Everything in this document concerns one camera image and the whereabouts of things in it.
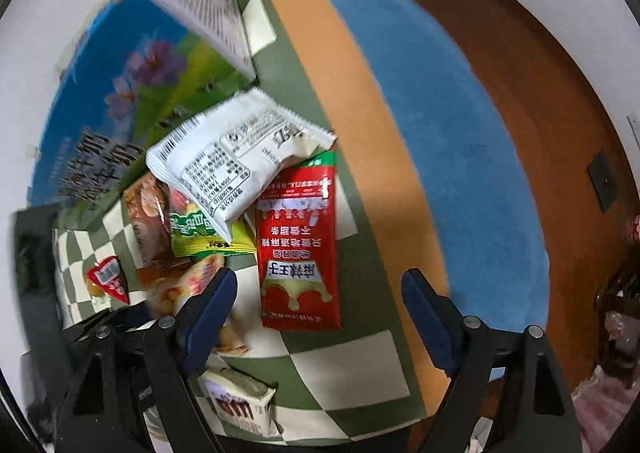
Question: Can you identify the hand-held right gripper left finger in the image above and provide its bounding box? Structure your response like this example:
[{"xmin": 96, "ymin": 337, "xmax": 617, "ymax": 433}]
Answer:
[{"xmin": 50, "ymin": 267, "xmax": 238, "ymax": 453}]

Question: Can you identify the pink cloth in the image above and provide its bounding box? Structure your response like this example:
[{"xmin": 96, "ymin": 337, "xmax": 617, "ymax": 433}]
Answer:
[{"xmin": 570, "ymin": 363, "xmax": 640, "ymax": 453}]

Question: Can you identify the blue printed cardboard box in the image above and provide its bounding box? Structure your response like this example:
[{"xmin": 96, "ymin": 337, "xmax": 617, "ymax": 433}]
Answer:
[{"xmin": 27, "ymin": 0, "xmax": 258, "ymax": 229}]

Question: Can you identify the dark brown object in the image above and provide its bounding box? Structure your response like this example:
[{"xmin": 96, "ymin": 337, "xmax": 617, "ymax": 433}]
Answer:
[{"xmin": 594, "ymin": 260, "xmax": 640, "ymax": 376}]

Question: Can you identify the dark rectangular plate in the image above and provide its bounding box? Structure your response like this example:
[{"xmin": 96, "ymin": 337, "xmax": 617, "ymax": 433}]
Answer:
[{"xmin": 587, "ymin": 150, "xmax": 619, "ymax": 213}]

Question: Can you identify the white chocolate stick packet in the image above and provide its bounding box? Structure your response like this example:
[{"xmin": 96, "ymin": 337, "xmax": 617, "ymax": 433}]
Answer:
[{"xmin": 199, "ymin": 367, "xmax": 278, "ymax": 440}]

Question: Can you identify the brown snack packet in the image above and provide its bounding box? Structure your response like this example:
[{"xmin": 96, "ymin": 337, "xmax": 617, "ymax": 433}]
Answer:
[{"xmin": 123, "ymin": 172, "xmax": 251, "ymax": 356}]

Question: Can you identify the green candy packet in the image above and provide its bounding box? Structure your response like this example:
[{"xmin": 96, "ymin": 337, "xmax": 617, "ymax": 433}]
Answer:
[{"xmin": 169, "ymin": 190, "xmax": 257, "ymax": 260}]

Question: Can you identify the small red snack packet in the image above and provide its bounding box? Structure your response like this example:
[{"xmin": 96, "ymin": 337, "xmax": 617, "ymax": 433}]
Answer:
[{"xmin": 84, "ymin": 255, "xmax": 131, "ymax": 305}]

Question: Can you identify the white snack packet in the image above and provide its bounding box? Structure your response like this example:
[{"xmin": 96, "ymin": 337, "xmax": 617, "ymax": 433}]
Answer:
[{"xmin": 145, "ymin": 87, "xmax": 337, "ymax": 243}]

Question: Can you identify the green checkered blanket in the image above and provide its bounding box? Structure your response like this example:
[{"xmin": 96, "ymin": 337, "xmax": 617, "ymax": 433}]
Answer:
[{"xmin": 52, "ymin": 0, "xmax": 451, "ymax": 445}]

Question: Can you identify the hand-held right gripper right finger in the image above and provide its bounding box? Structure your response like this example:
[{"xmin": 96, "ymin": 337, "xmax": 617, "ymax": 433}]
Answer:
[{"xmin": 402, "ymin": 269, "xmax": 583, "ymax": 453}]

